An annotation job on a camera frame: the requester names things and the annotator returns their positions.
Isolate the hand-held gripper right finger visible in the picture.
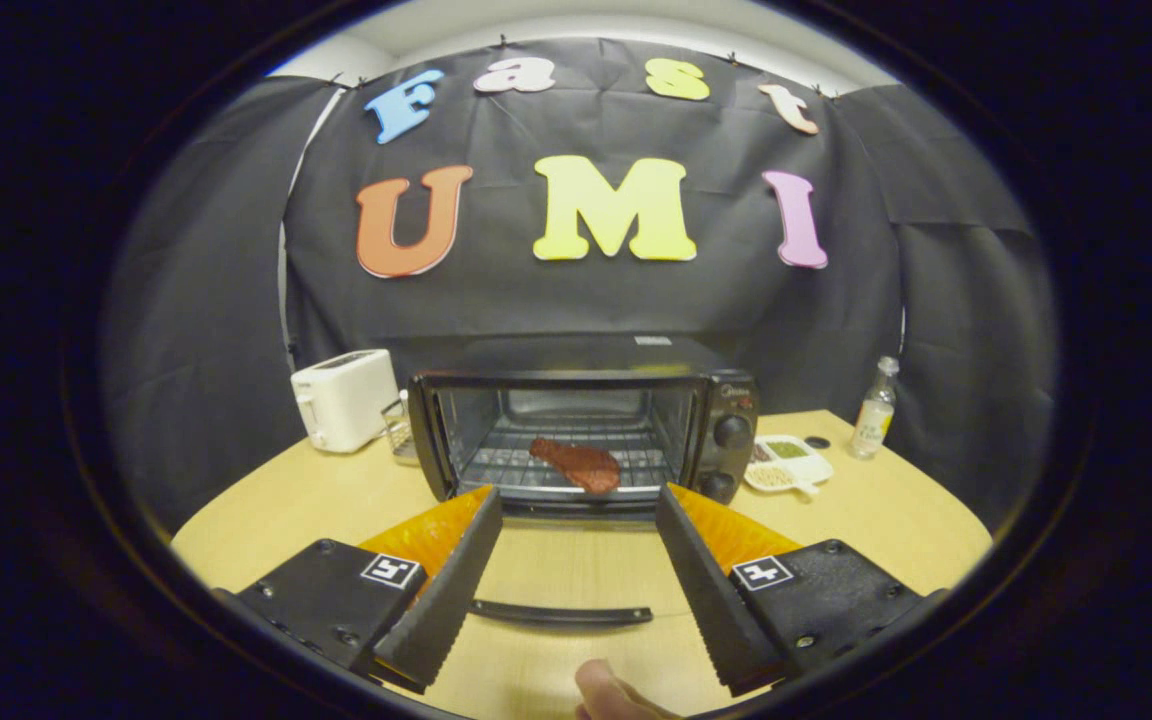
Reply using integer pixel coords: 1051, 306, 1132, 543
656, 483, 949, 698

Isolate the brown steak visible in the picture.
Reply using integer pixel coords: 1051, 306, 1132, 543
529, 437, 623, 495

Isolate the white divided dish of grains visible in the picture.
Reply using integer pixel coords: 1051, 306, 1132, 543
744, 434, 835, 496

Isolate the clear bottle with yellow label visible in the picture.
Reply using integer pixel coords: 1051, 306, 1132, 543
850, 356, 901, 461

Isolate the black backdrop cloth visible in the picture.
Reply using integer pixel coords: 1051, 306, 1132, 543
101, 38, 1062, 536

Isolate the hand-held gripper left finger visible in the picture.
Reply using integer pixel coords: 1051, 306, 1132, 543
211, 486, 504, 694

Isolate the black toaster oven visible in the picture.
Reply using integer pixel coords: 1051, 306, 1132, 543
406, 335, 762, 628

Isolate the white bread toaster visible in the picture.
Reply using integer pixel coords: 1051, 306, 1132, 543
290, 349, 401, 454

